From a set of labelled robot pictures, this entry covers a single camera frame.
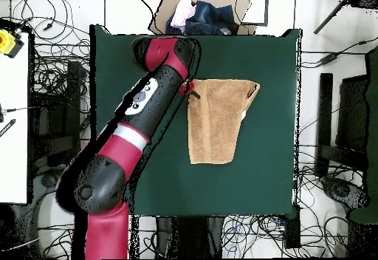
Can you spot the tan terry towel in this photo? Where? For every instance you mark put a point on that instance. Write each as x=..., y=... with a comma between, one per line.
x=215, y=124

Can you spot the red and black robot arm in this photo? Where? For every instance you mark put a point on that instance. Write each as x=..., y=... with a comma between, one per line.
x=106, y=236

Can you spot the purple dotted garment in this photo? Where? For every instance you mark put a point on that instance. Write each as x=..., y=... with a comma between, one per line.
x=172, y=29

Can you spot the blue jeans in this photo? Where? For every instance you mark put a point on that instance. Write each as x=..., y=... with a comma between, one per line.
x=212, y=17

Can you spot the pale pink garment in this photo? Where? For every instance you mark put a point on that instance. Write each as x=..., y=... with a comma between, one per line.
x=183, y=11

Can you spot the cardboard box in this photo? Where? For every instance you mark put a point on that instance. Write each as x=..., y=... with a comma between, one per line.
x=164, y=11

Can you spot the dark green table cloth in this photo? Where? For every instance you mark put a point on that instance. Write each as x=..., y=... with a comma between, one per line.
x=265, y=168

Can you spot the black metal stand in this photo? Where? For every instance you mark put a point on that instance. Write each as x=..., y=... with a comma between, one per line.
x=72, y=109
x=324, y=109

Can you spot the round black base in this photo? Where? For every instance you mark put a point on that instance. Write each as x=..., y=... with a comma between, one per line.
x=342, y=190
x=48, y=180

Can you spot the black rectangular box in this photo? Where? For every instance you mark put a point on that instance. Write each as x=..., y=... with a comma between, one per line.
x=292, y=230

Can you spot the white side table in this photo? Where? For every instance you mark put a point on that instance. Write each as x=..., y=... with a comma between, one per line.
x=13, y=124

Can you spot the green cloth-covered table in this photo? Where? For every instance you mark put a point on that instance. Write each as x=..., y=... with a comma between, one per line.
x=372, y=124

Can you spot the black striped tool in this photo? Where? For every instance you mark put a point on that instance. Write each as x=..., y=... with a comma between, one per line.
x=7, y=127

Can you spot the yellow emergency stop button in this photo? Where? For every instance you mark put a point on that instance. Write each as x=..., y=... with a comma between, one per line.
x=6, y=42

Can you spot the black tripod stand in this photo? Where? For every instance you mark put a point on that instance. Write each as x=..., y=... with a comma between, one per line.
x=367, y=0

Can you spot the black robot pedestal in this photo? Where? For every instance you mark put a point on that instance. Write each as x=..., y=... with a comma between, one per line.
x=189, y=236

